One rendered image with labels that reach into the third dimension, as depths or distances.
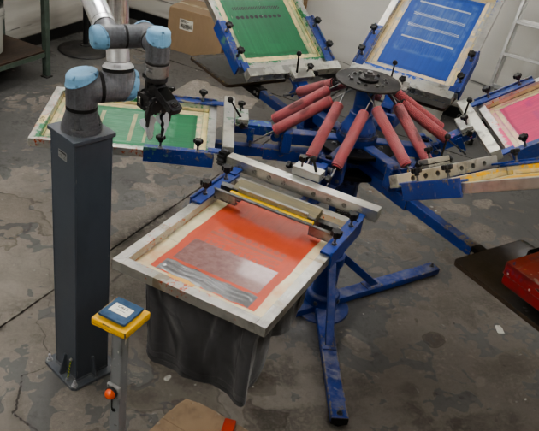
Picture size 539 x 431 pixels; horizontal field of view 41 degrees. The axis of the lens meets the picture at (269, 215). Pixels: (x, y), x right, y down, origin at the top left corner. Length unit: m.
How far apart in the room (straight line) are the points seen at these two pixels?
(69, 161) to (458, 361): 2.21
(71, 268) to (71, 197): 0.34
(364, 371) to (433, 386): 0.34
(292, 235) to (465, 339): 1.60
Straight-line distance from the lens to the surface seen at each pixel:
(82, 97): 2.73
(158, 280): 2.39
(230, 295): 2.40
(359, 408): 3.49
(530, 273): 2.63
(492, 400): 3.78
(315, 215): 2.71
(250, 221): 2.80
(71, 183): 2.85
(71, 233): 2.97
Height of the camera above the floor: 2.42
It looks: 31 degrees down
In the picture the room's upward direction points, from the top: 9 degrees clockwise
